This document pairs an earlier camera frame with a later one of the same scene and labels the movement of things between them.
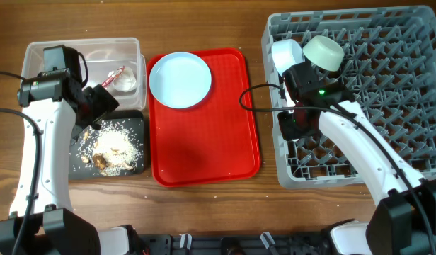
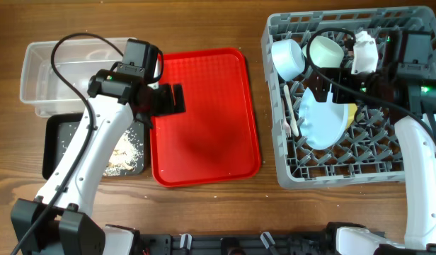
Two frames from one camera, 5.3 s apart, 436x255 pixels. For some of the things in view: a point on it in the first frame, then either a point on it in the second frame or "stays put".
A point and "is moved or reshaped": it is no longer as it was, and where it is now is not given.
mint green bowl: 325,52 stays put
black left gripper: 104,103 to 168,103
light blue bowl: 286,52 stays put
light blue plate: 180,80 is moved or reshaped
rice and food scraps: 110,149 stays put
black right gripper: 289,131 to 321,93
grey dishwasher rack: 393,68 stays put
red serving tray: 217,140 stays put
